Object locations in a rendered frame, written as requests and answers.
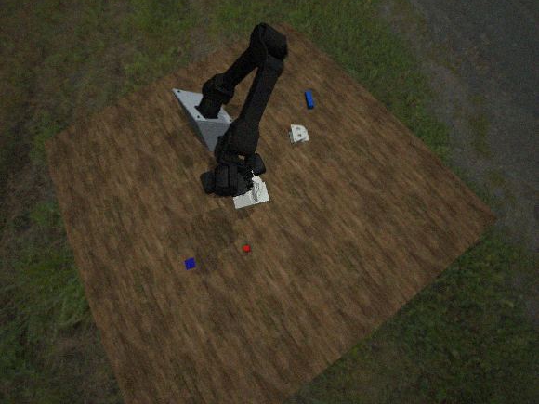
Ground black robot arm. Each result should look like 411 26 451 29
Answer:
195 22 288 197

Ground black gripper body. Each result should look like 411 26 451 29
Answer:
200 153 266 195

